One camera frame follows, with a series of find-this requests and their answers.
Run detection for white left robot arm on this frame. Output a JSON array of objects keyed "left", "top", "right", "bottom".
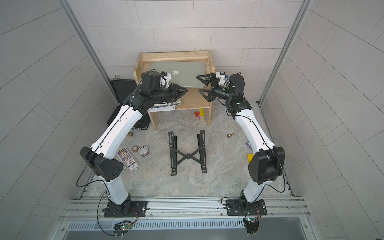
[{"left": 80, "top": 69, "right": 188, "bottom": 217}]

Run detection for silver laptop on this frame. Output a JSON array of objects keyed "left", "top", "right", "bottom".
[{"left": 149, "top": 61, "right": 206, "bottom": 88}]

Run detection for right circuit board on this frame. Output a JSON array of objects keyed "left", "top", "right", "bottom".
[{"left": 243, "top": 217, "right": 260, "bottom": 234}]

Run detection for circuit board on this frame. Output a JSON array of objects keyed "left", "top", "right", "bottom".
[
  {"left": 243, "top": 217, "right": 260, "bottom": 234},
  {"left": 113, "top": 221, "right": 134, "bottom": 236}
]

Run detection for black laptop stand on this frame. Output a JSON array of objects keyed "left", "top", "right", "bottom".
[{"left": 167, "top": 129, "right": 208, "bottom": 177}]

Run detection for left circuit board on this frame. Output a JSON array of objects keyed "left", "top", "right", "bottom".
[{"left": 113, "top": 221, "right": 134, "bottom": 236}]

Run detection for aluminium rail frame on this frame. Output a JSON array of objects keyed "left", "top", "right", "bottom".
[{"left": 54, "top": 196, "right": 319, "bottom": 240}]

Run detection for wooden shelf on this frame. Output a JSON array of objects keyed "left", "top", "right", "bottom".
[{"left": 132, "top": 50, "right": 216, "bottom": 131}]

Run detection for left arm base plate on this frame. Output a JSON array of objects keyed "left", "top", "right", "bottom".
[{"left": 103, "top": 201, "right": 148, "bottom": 218}]

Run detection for black briefcase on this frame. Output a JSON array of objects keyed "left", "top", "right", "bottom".
[{"left": 107, "top": 79, "right": 151, "bottom": 130}]

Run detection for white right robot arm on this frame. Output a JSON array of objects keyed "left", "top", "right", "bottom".
[{"left": 197, "top": 72, "right": 286, "bottom": 212}]

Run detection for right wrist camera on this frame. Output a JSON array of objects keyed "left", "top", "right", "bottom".
[{"left": 216, "top": 72, "right": 230, "bottom": 86}]

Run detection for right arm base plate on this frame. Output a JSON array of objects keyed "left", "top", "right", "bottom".
[{"left": 224, "top": 199, "right": 268, "bottom": 217}]

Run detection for yellow plastic block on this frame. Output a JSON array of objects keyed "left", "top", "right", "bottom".
[{"left": 247, "top": 154, "right": 254, "bottom": 163}]

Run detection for white papers on shelf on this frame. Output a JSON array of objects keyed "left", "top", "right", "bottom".
[{"left": 148, "top": 106, "right": 175, "bottom": 112}]

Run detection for foil lidded round tin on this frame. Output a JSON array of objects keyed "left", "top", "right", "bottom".
[{"left": 138, "top": 145, "right": 150, "bottom": 157}]

